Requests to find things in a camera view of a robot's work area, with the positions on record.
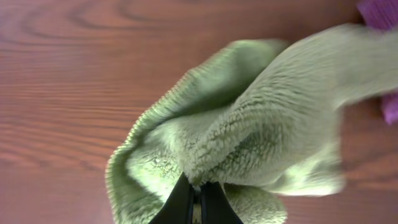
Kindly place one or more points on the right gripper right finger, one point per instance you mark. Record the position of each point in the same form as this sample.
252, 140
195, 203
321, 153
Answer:
215, 208

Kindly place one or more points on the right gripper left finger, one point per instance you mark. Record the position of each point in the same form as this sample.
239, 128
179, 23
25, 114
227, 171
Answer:
178, 209

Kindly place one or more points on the purple microfiber cloth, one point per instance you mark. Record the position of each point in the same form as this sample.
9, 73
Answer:
382, 15

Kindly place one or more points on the green microfiber cloth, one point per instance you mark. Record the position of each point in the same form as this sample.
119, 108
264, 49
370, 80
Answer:
261, 117

